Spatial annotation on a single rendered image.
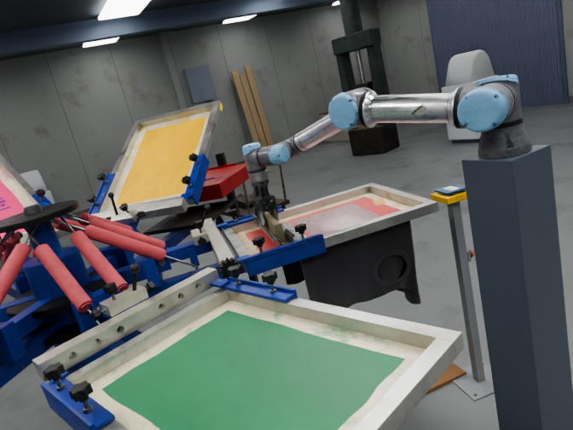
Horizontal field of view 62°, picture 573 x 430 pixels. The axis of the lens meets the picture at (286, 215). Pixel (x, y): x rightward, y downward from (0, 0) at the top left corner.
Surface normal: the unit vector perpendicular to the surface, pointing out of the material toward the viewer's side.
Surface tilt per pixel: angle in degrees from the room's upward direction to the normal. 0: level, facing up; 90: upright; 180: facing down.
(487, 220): 90
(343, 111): 89
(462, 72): 72
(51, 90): 90
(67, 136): 90
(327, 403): 0
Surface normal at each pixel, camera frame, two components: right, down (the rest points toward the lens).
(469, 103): -0.47, 0.36
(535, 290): 0.48, 0.12
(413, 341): -0.68, 0.34
